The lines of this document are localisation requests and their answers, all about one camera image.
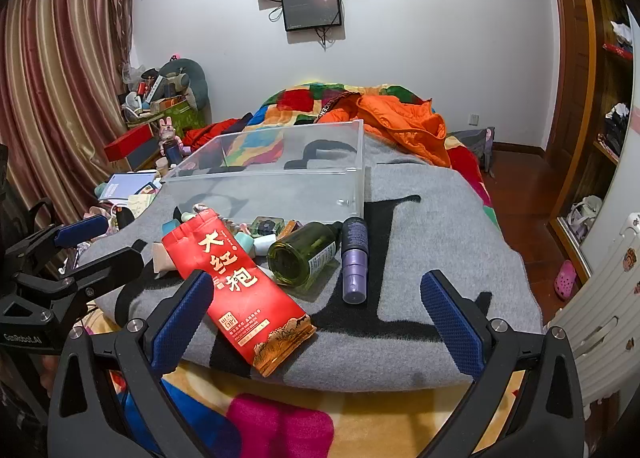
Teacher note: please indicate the clear plastic storage box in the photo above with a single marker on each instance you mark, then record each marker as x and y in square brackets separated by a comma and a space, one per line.
[280, 190]

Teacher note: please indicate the white panel with stickers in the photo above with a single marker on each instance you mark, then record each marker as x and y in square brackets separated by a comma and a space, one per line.
[600, 298]

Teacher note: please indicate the wooden wardrobe shelf unit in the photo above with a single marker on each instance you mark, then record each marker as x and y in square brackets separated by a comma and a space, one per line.
[587, 38]

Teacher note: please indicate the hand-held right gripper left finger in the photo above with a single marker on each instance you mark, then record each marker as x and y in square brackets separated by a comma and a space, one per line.
[182, 323]

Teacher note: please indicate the small square green case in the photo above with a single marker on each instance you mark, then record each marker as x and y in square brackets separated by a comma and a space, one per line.
[267, 227]

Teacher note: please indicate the grey plush pillow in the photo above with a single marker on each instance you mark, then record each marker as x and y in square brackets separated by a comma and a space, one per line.
[192, 73]

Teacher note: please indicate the red clothing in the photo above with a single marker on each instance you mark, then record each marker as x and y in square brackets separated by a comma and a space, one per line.
[210, 130]

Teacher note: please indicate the pink rabbit toy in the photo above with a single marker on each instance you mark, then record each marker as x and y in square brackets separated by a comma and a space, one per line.
[167, 130]

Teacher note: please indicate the white handbag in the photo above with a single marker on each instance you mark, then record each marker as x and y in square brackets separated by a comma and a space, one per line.
[585, 218]

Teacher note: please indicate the black white folded clothes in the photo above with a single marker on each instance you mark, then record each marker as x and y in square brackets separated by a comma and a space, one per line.
[616, 125]

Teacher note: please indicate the red flat shelf box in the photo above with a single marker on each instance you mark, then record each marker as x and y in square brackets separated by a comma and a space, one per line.
[617, 50]

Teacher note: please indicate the green patterned box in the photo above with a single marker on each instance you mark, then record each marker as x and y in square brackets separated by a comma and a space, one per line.
[182, 115]

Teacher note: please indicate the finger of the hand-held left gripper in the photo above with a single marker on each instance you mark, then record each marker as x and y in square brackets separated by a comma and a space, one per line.
[107, 265]
[80, 231]

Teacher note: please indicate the small black wall monitor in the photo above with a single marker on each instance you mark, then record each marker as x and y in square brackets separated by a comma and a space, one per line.
[311, 9]

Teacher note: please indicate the red tea packet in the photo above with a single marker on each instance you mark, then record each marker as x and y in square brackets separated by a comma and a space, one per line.
[240, 298]

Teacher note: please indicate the brown wooden door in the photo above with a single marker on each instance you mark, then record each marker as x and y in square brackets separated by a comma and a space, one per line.
[562, 63]

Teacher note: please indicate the white sliding wardrobe door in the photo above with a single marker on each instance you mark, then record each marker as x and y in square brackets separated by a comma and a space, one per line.
[627, 173]

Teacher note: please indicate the purple spray bottle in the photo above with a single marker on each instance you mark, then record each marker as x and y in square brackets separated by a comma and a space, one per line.
[355, 268]

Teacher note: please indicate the striped pink gold curtain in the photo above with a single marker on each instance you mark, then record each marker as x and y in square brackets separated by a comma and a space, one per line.
[60, 63]

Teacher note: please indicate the beige tube with white cap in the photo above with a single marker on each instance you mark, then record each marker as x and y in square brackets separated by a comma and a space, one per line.
[162, 258]

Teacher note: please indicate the grey black lettered blanket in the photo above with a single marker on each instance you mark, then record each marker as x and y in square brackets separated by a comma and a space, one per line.
[400, 218]

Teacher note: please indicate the colourful patchwork quilt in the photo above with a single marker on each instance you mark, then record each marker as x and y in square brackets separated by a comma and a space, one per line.
[295, 100]

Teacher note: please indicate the white wall outlet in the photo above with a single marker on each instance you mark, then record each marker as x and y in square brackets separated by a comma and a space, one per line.
[473, 119]

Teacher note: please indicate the pink clog shoe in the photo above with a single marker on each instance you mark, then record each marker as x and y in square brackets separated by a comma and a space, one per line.
[565, 280]

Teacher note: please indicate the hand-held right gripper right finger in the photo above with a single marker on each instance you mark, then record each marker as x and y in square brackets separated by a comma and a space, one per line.
[452, 323]

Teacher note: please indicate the dark blue bottle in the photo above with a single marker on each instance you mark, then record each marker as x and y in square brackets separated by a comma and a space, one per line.
[173, 153]

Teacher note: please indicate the orange padded jacket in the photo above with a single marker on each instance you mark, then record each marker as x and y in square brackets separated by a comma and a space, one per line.
[400, 123]

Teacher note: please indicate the light blue notebook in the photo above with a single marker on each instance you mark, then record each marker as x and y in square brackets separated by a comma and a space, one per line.
[122, 185]

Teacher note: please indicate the green glass bottle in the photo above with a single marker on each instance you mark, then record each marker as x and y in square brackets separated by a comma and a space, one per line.
[300, 253]

